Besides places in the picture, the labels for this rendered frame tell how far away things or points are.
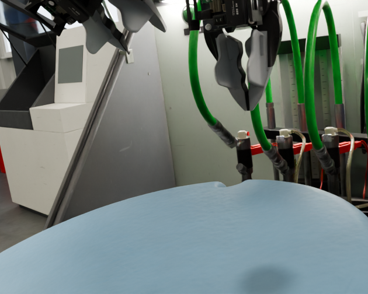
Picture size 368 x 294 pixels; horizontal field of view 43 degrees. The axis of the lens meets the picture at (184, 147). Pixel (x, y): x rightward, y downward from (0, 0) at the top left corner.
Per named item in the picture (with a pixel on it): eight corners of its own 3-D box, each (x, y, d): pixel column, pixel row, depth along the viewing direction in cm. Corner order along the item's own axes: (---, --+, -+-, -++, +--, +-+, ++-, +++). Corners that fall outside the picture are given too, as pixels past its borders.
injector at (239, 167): (240, 248, 91) (228, 142, 87) (249, 237, 95) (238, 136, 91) (254, 249, 90) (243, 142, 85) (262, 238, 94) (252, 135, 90)
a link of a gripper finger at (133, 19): (155, 58, 60) (90, 19, 57) (167, 25, 63) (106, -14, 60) (167, 45, 58) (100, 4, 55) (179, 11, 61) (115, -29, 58)
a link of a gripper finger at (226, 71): (209, 119, 53) (199, 36, 51) (228, 109, 58) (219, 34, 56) (235, 118, 52) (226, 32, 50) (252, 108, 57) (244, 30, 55)
